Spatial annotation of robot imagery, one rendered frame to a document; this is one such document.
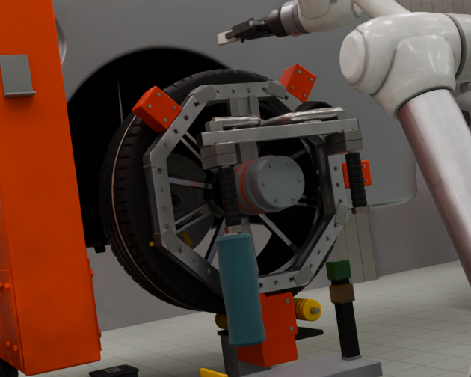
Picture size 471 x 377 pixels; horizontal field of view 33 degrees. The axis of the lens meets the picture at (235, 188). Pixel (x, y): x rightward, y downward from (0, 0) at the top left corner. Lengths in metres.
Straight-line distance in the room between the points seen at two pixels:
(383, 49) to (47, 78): 0.74
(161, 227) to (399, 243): 6.04
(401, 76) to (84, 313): 0.83
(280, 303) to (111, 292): 4.53
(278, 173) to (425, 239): 6.19
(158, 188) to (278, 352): 0.52
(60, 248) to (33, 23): 0.48
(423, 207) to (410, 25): 6.68
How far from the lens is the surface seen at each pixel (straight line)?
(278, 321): 2.04
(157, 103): 1.95
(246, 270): 1.86
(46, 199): 1.71
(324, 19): 1.97
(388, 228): 7.77
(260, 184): 1.87
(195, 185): 2.07
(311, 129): 1.90
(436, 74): 1.37
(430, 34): 1.42
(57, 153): 1.72
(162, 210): 1.92
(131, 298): 6.55
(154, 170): 1.92
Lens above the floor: 0.79
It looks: 2 degrees up
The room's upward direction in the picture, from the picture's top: 8 degrees counter-clockwise
